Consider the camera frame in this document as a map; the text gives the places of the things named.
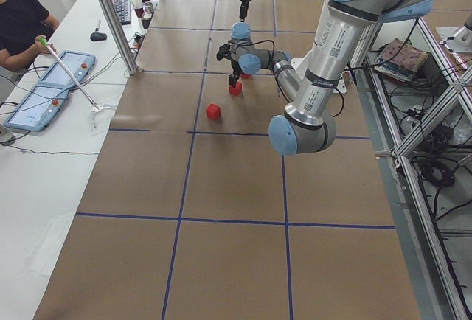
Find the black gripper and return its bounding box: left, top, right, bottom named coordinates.
left=216, top=41, right=243, bottom=86

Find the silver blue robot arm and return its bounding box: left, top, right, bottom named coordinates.
left=217, top=0, right=434, bottom=156

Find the metal cup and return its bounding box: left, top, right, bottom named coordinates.
left=142, top=1, right=154, bottom=21

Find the black keyboard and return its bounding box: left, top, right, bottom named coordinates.
left=111, top=0, right=131, bottom=25

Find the long grabber stick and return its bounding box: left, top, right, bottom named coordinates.
left=36, top=35, right=117, bottom=129

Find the teach pendant tablet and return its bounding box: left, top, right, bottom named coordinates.
left=37, top=51, right=96, bottom=89
left=4, top=85, right=70, bottom=132

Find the patterned cloth bundle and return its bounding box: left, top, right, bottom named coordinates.
left=374, top=38, right=429, bottom=82

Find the person in black shirt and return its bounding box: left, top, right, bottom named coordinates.
left=1, top=0, right=60, bottom=72

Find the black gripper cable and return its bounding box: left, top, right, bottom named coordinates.
left=243, top=38, right=346, bottom=118

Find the aluminium frame post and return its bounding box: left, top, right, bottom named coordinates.
left=98, top=0, right=138, bottom=75

